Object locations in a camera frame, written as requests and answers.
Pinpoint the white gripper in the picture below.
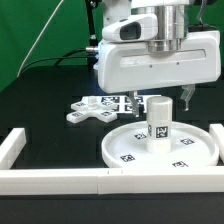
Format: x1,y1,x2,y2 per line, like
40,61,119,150
98,14,221,117

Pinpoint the white cross table base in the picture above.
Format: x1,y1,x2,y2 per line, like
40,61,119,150
66,96,117,124

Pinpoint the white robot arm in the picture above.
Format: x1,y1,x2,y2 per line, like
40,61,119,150
86,0,221,115

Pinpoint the white round table top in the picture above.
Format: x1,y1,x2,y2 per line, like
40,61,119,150
101,121,219,169

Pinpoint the white marker sheet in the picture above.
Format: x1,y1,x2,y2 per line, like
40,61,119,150
100,95,150,113

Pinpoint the white right fence bar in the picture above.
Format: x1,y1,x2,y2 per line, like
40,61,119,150
209,123,224,163

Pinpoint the white fence bar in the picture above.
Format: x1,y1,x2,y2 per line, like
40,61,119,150
209,123,224,163
0,166,224,195
0,128,27,170

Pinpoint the white front fence bar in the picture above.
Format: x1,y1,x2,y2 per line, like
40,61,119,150
0,166,224,195

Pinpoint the white left fence bar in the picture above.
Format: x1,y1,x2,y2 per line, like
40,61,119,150
0,128,27,170

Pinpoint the white thin cable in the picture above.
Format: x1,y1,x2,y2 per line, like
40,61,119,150
16,0,64,77

